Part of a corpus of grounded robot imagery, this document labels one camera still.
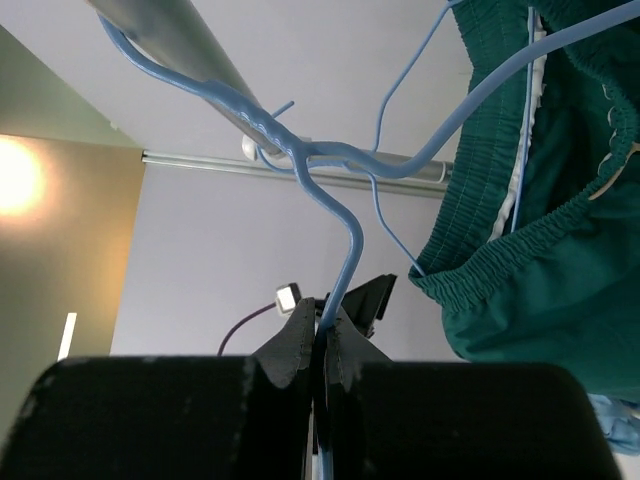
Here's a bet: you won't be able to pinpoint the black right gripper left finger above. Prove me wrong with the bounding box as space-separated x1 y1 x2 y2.
1 298 316 479

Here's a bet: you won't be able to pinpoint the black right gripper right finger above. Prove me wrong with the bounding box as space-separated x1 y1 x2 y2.
326 320 620 479

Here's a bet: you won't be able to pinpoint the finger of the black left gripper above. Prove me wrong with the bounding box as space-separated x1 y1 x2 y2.
334 274 397 339

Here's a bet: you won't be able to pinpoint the teal green shorts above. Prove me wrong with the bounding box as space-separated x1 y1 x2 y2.
410 20 639 402

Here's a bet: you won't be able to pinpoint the blue hanger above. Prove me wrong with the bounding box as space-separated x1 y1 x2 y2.
372 0 549 276
97 0 640 480

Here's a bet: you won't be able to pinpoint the light blue shorts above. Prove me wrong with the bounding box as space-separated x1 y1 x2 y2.
588 394 639 456

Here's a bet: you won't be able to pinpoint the silver clothes rack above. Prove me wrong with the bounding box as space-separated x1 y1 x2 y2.
84 0 456 199

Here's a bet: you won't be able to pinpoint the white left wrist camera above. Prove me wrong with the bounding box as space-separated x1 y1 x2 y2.
275 283 302 318

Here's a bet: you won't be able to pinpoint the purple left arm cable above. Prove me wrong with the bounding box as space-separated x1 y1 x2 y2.
217 305 279 357

